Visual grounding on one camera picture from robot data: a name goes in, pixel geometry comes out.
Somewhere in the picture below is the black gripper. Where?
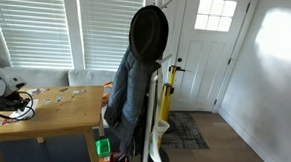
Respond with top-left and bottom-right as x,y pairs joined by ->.
0,91 -> 32,115

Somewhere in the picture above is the colourful sticker cluster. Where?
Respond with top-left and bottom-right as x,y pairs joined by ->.
27,86 -> 51,97

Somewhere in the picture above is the red green sticker strip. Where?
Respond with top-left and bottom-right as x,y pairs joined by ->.
0,117 -> 18,128

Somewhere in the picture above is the light wooden table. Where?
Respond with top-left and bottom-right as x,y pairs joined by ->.
0,80 -> 108,162

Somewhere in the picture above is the light grey sofa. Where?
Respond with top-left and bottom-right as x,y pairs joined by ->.
0,65 -> 118,129

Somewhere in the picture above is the wide white window blind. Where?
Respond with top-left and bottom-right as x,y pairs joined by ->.
0,0 -> 78,70

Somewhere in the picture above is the green plastic box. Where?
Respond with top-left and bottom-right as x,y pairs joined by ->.
93,137 -> 112,159

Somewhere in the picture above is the blue-grey puffer jacket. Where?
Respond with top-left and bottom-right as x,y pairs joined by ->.
101,45 -> 163,160

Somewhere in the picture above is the narrow white window blind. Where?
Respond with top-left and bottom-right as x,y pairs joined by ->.
73,0 -> 147,74

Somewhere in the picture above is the white coat rack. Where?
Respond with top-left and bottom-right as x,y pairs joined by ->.
141,0 -> 183,162

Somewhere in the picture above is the white tote bag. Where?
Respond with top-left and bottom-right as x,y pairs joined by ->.
147,117 -> 172,162

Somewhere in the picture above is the black brimmed hat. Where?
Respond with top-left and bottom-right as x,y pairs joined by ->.
126,3 -> 170,66

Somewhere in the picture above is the grey patterned door mat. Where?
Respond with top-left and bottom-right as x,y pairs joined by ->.
160,110 -> 212,152

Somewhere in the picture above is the white door with window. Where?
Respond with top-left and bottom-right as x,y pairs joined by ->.
169,0 -> 253,116

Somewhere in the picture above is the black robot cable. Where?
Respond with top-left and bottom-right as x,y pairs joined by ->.
0,89 -> 38,122

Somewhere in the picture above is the short yellow stanchion post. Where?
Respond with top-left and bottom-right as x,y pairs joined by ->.
147,81 -> 175,162

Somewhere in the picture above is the tall yellow stanchion post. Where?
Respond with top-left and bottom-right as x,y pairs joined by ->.
164,65 -> 180,135

